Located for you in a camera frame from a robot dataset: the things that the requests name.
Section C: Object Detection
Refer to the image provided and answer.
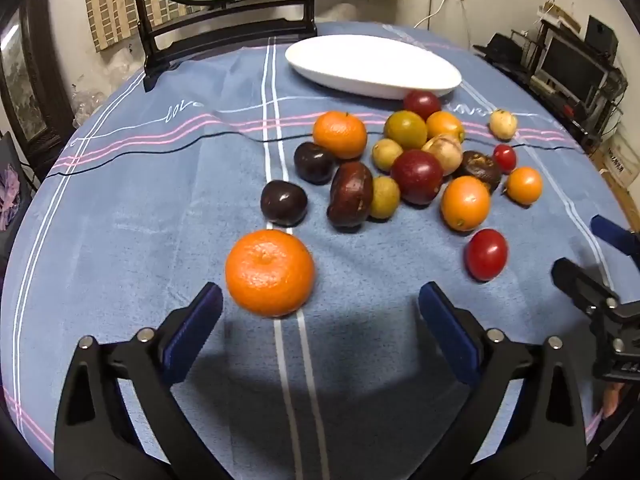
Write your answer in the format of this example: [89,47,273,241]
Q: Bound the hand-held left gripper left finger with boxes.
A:
[54,281,231,480]

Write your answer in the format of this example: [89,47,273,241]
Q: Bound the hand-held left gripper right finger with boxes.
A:
[410,281,588,480]

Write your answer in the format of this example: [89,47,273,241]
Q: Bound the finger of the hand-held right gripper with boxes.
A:
[590,214,640,262]
[551,257,623,317]

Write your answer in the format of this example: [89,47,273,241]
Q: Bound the red cherry tomato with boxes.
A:
[492,144,517,173]
[465,228,509,282]

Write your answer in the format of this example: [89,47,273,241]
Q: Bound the orange mandarin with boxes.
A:
[225,229,316,318]
[312,111,368,160]

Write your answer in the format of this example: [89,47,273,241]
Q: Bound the small orange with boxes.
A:
[440,175,491,232]
[506,166,544,206]
[425,111,466,143]

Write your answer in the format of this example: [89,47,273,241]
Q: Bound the small yellow-green fruit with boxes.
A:
[372,138,404,173]
[369,176,401,220]

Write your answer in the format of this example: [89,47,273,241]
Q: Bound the wrinkled brown passion fruit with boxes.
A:
[452,150,502,193]

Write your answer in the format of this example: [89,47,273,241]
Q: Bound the pale yellow fruit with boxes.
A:
[488,109,518,141]

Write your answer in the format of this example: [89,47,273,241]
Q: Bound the dark purple plum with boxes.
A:
[293,141,337,184]
[260,180,309,227]

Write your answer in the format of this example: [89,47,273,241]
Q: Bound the dark red passion fruit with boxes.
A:
[327,161,374,231]

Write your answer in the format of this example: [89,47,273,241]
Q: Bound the white oval plate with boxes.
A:
[285,35,462,100]

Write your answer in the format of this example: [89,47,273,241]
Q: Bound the person's right hand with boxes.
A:
[601,382,624,419]

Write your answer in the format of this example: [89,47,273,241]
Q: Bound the cardboard box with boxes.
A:
[595,130,640,196]

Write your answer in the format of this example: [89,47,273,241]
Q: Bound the blue striped tablecloth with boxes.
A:
[0,21,633,480]

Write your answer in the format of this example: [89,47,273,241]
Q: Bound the black computer desk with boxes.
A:
[474,10,629,161]

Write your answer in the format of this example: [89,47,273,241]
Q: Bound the red plum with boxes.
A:
[390,149,445,206]
[403,89,442,121]

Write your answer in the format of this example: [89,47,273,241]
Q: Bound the black computer monitor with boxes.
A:
[537,35,608,103]

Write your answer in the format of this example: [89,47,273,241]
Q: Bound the beige passion fruit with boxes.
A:
[421,133,464,176]

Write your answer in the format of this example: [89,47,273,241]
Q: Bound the black speaker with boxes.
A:
[585,15,620,63]

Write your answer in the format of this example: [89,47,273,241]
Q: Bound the green-orange mandarin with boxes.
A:
[383,110,428,150]

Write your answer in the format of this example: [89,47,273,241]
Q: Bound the black hat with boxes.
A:
[474,32,526,73]

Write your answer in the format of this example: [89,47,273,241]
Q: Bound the flat white box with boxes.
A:
[539,4,581,33]

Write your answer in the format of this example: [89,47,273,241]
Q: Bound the clear plastic bags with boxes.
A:
[70,45,146,127]

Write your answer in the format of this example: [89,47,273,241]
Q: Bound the black round screen stand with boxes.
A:
[131,0,317,93]

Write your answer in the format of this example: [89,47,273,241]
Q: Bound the dark framed painting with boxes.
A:
[0,10,53,147]

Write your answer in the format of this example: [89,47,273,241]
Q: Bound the brick pattern curtain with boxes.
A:
[82,0,408,52]

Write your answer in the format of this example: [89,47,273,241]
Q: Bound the white power cable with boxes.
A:
[414,0,449,29]

